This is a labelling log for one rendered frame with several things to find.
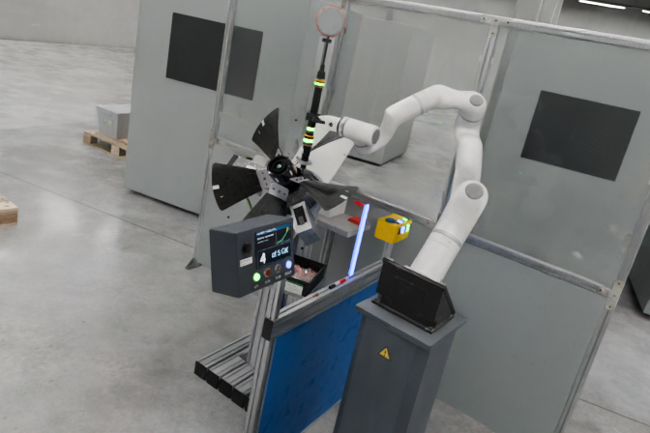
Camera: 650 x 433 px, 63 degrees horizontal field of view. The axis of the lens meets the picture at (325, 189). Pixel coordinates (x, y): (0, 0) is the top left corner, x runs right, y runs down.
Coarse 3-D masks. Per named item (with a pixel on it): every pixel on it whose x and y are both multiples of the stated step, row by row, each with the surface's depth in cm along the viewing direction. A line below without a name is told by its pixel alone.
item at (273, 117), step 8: (272, 112) 255; (264, 120) 258; (272, 120) 252; (264, 128) 256; (272, 128) 250; (256, 136) 261; (264, 136) 255; (272, 136) 249; (256, 144) 260; (264, 144) 255; (272, 144) 248; (264, 152) 255; (272, 152) 248
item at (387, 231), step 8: (384, 216) 244; (392, 216) 246; (400, 216) 249; (384, 224) 238; (392, 224) 236; (400, 224) 238; (376, 232) 241; (384, 232) 239; (392, 232) 236; (408, 232) 249; (384, 240) 239; (392, 240) 237; (400, 240) 244
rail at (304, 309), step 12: (372, 264) 243; (348, 276) 225; (360, 276) 227; (372, 276) 239; (324, 288) 210; (336, 288) 212; (348, 288) 221; (360, 288) 231; (300, 300) 198; (312, 300) 200; (324, 300) 206; (336, 300) 215; (288, 312) 187; (300, 312) 194; (312, 312) 202; (264, 324) 182; (276, 324) 184; (288, 324) 189; (300, 324) 196; (264, 336) 183; (276, 336) 184
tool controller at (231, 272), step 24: (264, 216) 167; (288, 216) 166; (216, 240) 150; (240, 240) 146; (264, 240) 155; (288, 240) 164; (216, 264) 151; (240, 264) 147; (216, 288) 152; (240, 288) 148
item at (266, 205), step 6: (264, 198) 230; (270, 198) 231; (276, 198) 233; (258, 204) 228; (264, 204) 229; (270, 204) 230; (276, 204) 231; (282, 204) 233; (252, 210) 227; (258, 210) 228; (264, 210) 228; (270, 210) 229; (276, 210) 231; (282, 210) 232; (246, 216) 226; (252, 216) 226
